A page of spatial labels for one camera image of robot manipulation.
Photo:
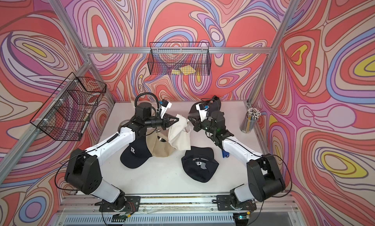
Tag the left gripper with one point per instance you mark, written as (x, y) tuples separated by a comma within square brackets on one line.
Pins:
[(165, 122)]

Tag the blue tool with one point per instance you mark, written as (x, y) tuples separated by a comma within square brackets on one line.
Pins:
[(225, 154)]

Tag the cup of pencils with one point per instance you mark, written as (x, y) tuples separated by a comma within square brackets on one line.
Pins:
[(251, 117)]

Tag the black cap upside down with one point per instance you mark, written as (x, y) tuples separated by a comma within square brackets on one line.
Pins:
[(200, 164)]

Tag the light beige baseball cap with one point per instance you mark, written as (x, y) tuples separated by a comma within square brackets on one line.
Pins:
[(179, 134)]

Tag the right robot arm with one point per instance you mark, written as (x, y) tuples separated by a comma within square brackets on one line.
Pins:
[(263, 173)]

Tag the black wire basket left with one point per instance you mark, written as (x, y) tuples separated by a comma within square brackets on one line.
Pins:
[(67, 112)]

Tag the black wire basket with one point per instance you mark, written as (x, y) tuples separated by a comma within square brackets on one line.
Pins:
[(67, 112), (165, 56)]

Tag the black wire basket back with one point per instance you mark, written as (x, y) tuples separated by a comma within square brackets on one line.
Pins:
[(165, 56)]

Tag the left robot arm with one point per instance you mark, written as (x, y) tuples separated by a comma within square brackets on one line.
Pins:
[(84, 166)]

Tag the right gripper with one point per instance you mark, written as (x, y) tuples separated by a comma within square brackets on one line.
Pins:
[(196, 123)]

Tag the dark grey baseball cap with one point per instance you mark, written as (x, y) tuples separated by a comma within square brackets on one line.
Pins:
[(212, 104)]

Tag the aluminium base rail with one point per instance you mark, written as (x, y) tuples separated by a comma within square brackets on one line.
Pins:
[(189, 209)]

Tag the black cap with white logo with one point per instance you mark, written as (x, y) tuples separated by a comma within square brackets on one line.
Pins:
[(136, 154)]

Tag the tan khaki baseball cap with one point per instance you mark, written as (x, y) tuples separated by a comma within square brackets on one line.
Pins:
[(159, 146)]

